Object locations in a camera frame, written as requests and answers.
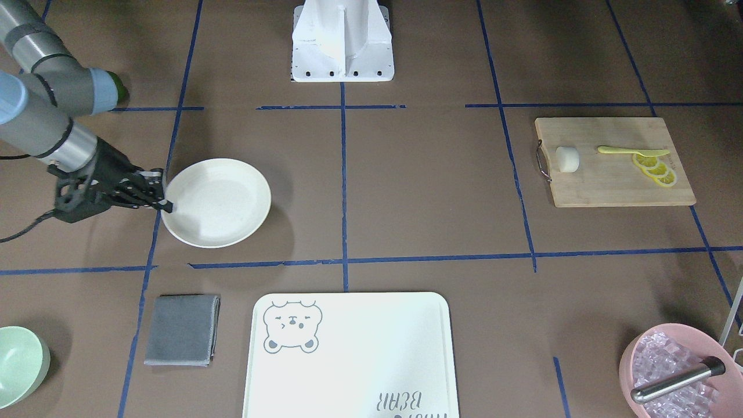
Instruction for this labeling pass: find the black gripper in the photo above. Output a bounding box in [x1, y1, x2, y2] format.
[49, 138, 174, 224]

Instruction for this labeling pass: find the cream round plate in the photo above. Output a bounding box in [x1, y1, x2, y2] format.
[161, 158, 272, 248]

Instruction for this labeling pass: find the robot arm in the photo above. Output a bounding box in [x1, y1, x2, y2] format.
[1, 1, 174, 223]

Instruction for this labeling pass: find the cream bear tray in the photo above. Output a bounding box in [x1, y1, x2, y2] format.
[242, 291, 461, 417]

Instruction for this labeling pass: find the white bun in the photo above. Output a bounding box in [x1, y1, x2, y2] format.
[555, 146, 580, 174]

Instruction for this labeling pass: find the green avocado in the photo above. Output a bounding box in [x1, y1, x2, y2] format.
[109, 72, 129, 105]

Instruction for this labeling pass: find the grey folded cloth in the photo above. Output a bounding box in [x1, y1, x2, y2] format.
[144, 294, 221, 367]

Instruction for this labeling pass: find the mint green bowl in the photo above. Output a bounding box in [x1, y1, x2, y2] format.
[1, 326, 51, 409]

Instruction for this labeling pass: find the wooden cutting board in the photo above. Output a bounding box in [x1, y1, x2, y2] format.
[535, 117, 697, 207]

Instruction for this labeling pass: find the yellow-green plastic knife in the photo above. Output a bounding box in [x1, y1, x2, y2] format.
[596, 146, 670, 158]

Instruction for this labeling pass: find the lemon slice far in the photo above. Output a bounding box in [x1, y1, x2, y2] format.
[632, 154, 661, 170]

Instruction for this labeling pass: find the lemon slice near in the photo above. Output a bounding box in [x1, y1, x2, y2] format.
[653, 170, 679, 188]

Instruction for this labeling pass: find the pink bowl with ice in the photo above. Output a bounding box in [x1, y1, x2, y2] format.
[618, 323, 742, 417]

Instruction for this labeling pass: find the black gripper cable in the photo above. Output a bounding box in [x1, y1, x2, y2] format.
[0, 152, 59, 243]

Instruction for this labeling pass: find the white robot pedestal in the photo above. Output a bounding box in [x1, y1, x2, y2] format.
[290, 1, 395, 83]

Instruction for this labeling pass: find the white wire cup rack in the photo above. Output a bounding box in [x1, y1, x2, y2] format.
[717, 277, 742, 371]

